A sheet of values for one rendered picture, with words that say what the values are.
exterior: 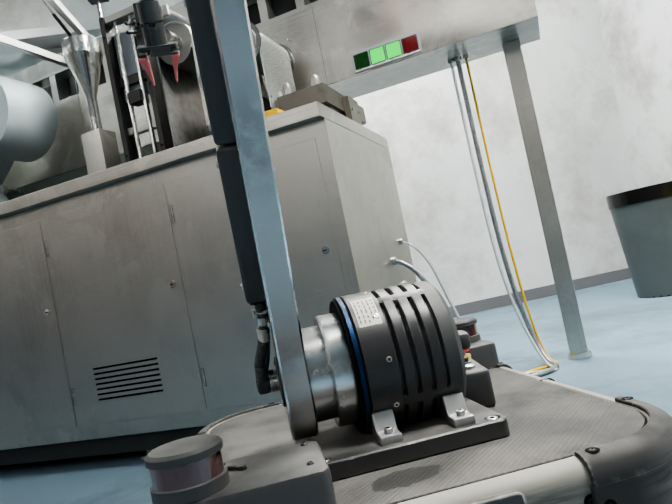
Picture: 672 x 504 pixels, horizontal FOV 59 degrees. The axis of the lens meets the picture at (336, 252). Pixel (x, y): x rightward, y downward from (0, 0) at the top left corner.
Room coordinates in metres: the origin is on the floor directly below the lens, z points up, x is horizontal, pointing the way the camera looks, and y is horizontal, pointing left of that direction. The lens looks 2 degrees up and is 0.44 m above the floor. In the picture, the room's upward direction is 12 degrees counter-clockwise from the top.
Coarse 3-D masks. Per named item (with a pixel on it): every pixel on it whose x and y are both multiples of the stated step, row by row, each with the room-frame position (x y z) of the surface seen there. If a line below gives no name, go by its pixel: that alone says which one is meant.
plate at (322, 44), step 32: (352, 0) 2.10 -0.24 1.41; (384, 0) 2.06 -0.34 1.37; (416, 0) 2.02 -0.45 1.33; (448, 0) 1.98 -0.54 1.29; (480, 0) 1.95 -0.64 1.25; (512, 0) 1.91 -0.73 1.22; (288, 32) 2.19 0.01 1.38; (320, 32) 2.15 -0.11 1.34; (352, 32) 2.10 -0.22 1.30; (384, 32) 2.06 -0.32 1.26; (448, 32) 1.99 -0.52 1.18; (480, 32) 1.95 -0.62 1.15; (512, 32) 1.99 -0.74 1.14; (320, 64) 2.15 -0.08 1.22; (352, 64) 2.11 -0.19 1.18; (384, 64) 2.07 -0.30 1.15; (416, 64) 2.12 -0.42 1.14; (448, 64) 2.19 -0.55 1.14; (352, 96) 2.35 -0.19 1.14
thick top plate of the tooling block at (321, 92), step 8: (304, 88) 1.79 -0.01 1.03; (312, 88) 1.78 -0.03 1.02; (320, 88) 1.78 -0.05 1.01; (328, 88) 1.81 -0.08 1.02; (280, 96) 1.82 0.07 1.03; (288, 96) 1.81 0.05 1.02; (296, 96) 1.80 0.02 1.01; (304, 96) 1.80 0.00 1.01; (312, 96) 1.79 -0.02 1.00; (320, 96) 1.78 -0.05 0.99; (328, 96) 1.80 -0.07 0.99; (336, 96) 1.87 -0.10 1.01; (280, 104) 1.83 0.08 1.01; (288, 104) 1.82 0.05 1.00; (296, 104) 1.81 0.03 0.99; (304, 104) 1.80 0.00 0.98; (328, 104) 1.81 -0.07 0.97; (336, 104) 1.86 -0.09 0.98; (344, 112) 1.93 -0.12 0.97; (360, 112) 2.10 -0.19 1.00
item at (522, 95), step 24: (504, 48) 2.08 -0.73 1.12; (528, 96) 2.07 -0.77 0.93; (528, 120) 2.07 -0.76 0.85; (528, 144) 2.08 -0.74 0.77; (552, 192) 2.06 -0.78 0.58; (552, 216) 2.07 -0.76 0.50; (552, 240) 2.08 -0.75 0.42; (552, 264) 2.08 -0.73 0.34; (576, 312) 2.07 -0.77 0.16; (576, 336) 2.07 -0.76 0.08
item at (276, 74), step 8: (264, 56) 1.90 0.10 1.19; (264, 64) 1.88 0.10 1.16; (272, 64) 1.95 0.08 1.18; (280, 64) 2.01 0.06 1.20; (264, 72) 1.88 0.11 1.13; (272, 72) 1.93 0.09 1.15; (280, 72) 2.00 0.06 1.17; (288, 72) 2.06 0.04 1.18; (272, 80) 1.92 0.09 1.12; (280, 80) 1.98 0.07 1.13; (288, 80) 2.05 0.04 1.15; (272, 88) 1.91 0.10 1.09; (280, 88) 1.97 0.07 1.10; (272, 96) 1.90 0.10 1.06; (272, 104) 1.88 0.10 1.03
